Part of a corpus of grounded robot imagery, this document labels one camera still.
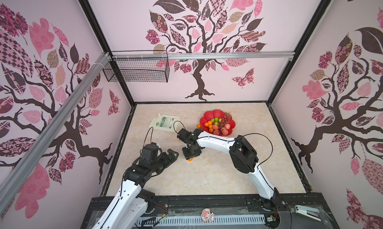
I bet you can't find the red flower fruit bowl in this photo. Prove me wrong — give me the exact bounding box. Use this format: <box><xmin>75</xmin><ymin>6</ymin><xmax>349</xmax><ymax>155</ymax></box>
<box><xmin>197</xmin><ymin>109</ymin><xmax>236</xmax><ymax>136</ymax></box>

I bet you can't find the aluminium rail left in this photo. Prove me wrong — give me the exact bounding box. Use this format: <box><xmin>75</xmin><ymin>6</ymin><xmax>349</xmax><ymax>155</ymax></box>
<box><xmin>0</xmin><ymin>52</ymin><xmax>112</xmax><ymax>213</ymax></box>

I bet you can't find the white stapler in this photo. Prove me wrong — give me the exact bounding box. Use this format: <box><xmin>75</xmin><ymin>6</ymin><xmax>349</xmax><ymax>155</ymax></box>
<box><xmin>294</xmin><ymin>205</ymin><xmax>321</xmax><ymax>222</ymax></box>

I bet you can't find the aluminium rail back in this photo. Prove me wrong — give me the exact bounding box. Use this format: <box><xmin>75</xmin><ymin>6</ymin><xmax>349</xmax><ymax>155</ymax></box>
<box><xmin>112</xmin><ymin>51</ymin><xmax>295</xmax><ymax>60</ymax></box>

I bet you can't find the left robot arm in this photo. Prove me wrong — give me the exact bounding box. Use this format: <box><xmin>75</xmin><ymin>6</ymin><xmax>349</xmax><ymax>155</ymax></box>
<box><xmin>93</xmin><ymin>142</ymin><xmax>179</xmax><ymax>229</ymax></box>

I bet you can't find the pink cartoon figure sticker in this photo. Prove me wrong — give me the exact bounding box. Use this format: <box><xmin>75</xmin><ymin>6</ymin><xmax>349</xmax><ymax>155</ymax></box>
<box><xmin>201</xmin><ymin>208</ymin><xmax>214</xmax><ymax>223</ymax></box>

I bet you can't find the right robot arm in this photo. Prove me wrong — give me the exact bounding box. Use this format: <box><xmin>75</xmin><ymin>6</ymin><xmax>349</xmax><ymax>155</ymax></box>
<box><xmin>177</xmin><ymin>128</ymin><xmax>279</xmax><ymax>212</ymax></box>

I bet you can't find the purple grape bunch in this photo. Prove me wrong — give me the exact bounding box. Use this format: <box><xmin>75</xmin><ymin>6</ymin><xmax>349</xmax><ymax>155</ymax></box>
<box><xmin>220</xmin><ymin>112</ymin><xmax>232</xmax><ymax>127</ymax></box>

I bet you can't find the white vented cable duct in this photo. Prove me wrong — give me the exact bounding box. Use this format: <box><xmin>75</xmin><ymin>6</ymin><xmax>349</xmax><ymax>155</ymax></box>
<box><xmin>133</xmin><ymin>215</ymin><xmax>265</xmax><ymax>229</ymax></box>

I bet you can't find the black wire basket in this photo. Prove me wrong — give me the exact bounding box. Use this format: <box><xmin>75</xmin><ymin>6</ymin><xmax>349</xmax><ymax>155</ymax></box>
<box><xmin>103</xmin><ymin>49</ymin><xmax>170</xmax><ymax>83</ymax></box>

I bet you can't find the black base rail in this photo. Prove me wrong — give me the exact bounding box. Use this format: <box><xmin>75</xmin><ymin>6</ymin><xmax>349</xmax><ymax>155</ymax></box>
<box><xmin>80</xmin><ymin>192</ymin><xmax>341</xmax><ymax>229</ymax></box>

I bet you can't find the aluminium rail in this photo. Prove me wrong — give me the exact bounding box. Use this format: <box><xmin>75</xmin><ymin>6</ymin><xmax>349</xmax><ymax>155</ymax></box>
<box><xmin>112</xmin><ymin>51</ymin><xmax>295</xmax><ymax>60</ymax></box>
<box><xmin>0</xmin><ymin>52</ymin><xmax>112</xmax><ymax>213</ymax></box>

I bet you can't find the white green refill pouch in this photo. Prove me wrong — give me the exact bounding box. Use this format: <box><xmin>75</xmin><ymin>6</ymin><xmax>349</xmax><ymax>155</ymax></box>
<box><xmin>149</xmin><ymin>114</ymin><xmax>181</xmax><ymax>132</ymax></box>

